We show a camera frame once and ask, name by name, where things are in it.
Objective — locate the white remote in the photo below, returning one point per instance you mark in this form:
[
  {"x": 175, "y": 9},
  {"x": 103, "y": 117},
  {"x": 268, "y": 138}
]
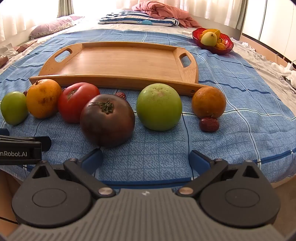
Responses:
[{"x": 186, "y": 32}]

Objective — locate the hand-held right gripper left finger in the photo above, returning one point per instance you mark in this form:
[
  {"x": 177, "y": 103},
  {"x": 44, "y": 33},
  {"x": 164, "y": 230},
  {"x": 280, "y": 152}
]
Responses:
[{"x": 91, "y": 161}]

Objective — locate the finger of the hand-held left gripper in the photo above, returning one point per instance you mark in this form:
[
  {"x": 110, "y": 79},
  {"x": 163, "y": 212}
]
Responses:
[
  {"x": 4, "y": 132},
  {"x": 44, "y": 142}
]

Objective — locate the yellow starfruit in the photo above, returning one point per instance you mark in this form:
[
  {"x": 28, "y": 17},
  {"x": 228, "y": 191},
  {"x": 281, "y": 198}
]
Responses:
[{"x": 211, "y": 30}]

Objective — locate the small orange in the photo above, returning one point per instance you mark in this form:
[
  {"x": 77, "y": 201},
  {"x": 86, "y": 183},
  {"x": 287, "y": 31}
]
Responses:
[{"x": 208, "y": 102}]

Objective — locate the large orange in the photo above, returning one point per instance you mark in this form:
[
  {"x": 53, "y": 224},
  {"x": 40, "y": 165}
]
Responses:
[{"x": 42, "y": 97}]

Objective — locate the white wardrobe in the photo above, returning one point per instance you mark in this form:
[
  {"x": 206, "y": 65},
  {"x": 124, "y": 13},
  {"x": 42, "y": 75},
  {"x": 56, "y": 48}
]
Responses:
[{"x": 270, "y": 20}]

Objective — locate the large green apple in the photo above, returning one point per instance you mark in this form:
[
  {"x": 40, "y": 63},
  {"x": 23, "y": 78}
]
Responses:
[{"x": 159, "y": 107}]

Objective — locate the pink clothing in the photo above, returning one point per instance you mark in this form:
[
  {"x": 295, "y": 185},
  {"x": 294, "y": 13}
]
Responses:
[{"x": 19, "y": 49}]

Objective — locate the blue checked cloth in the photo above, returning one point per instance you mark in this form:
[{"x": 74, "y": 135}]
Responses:
[{"x": 231, "y": 139}]

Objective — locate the pink blanket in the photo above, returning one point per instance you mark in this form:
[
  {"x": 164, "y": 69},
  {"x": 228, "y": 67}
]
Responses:
[{"x": 161, "y": 10}]

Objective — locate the blue striped pillow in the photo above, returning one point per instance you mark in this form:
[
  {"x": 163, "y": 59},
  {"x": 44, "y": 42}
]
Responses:
[{"x": 129, "y": 18}]

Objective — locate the grey green curtain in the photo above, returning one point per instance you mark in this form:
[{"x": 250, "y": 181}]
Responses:
[{"x": 65, "y": 8}]

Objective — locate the small green apple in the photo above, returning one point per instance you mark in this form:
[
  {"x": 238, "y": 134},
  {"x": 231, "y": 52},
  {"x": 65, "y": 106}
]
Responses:
[{"x": 13, "y": 107}]

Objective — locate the dark purple tomato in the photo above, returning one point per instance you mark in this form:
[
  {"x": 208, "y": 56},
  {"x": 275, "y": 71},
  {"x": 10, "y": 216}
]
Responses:
[{"x": 106, "y": 126}]

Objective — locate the orange in bowl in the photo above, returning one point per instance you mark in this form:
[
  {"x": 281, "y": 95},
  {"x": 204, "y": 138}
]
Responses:
[{"x": 220, "y": 46}]

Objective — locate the wooden tray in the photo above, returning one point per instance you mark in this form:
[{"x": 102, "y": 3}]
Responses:
[{"x": 127, "y": 62}]

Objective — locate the white clothing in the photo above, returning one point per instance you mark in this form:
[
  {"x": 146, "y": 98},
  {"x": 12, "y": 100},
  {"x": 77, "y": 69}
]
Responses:
[{"x": 285, "y": 73}]

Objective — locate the purple pillow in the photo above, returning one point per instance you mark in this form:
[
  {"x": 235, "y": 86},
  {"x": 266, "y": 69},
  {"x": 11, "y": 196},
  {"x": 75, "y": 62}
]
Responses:
[{"x": 50, "y": 26}]

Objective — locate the yellow green pear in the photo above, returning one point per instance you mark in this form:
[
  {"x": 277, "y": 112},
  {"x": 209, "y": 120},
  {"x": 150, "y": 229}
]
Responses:
[{"x": 208, "y": 39}]

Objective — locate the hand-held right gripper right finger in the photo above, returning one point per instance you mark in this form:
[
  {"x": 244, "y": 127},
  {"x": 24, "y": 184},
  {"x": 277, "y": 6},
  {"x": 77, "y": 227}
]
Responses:
[{"x": 199, "y": 161}]

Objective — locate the red tomato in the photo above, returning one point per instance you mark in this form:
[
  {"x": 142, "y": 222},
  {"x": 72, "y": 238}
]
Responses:
[{"x": 74, "y": 102}]

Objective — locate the red glass bowl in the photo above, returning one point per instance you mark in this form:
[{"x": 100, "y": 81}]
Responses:
[{"x": 227, "y": 45}]

